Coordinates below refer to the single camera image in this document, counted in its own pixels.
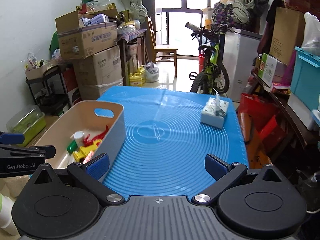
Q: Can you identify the yellow plastic toy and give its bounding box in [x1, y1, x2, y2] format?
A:
[72, 139, 102, 162]

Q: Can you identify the red lobster toy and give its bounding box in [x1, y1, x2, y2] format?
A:
[83, 126, 109, 147]

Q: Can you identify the green small bottle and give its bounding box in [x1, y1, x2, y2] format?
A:
[66, 140, 78, 154]

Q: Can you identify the white pill bottle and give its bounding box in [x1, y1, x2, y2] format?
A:
[73, 131, 85, 147]

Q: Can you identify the beige plastic storage bin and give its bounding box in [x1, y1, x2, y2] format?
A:
[35, 100, 126, 182]

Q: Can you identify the red patterned gift box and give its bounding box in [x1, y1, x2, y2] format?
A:
[82, 151, 94, 164]

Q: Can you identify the green clear lidded container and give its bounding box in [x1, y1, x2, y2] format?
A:
[6, 105, 46, 147]

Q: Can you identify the red paper bag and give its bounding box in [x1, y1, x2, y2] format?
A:
[237, 93, 287, 169]

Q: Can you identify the white tissue box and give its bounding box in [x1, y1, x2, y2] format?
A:
[201, 90, 229, 129]

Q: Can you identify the green lid white jar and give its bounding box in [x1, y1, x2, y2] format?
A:
[0, 194, 18, 236]

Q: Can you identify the black metal shelf rack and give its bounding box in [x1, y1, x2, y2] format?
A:
[25, 64, 74, 116]

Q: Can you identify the blue silicone baking mat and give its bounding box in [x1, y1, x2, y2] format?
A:
[100, 86, 248, 198]

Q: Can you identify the green black bicycle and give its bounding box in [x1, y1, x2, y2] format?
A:
[185, 22, 229, 95]

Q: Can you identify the lower cardboard box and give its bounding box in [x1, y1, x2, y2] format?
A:
[73, 46, 123, 100]

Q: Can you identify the yellow oil jug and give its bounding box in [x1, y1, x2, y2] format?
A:
[129, 66, 146, 87]

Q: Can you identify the green white box on shelf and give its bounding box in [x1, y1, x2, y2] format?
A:
[258, 53, 287, 87]

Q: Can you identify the upper open cardboard box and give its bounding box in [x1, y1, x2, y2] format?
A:
[55, 9, 118, 61]

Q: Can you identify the teal plastic storage bin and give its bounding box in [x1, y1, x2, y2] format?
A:
[290, 47, 320, 111]

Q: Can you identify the white freezer cabinet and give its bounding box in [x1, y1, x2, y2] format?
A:
[222, 29, 262, 102]

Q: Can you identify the wooden chair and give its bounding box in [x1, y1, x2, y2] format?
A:
[146, 16, 177, 77]

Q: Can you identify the tall brown cardboard box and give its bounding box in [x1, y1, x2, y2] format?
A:
[270, 7, 305, 65]

